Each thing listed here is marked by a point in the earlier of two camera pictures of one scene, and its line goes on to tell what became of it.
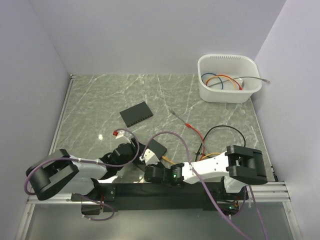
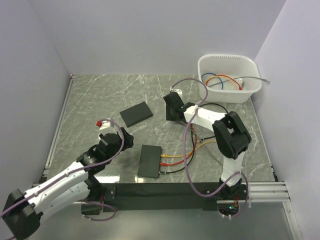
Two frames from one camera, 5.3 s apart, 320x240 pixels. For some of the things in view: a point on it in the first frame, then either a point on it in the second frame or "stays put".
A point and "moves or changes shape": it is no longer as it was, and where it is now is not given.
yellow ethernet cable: [165, 158] to [163, 155]
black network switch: [136, 114] stays put
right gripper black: [157, 165] to [168, 117]
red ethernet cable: [190, 126] to [165, 164]
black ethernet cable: [209, 132] to [194, 141]
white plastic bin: [227, 78] stays put
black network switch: [157, 148] moves or changes shape
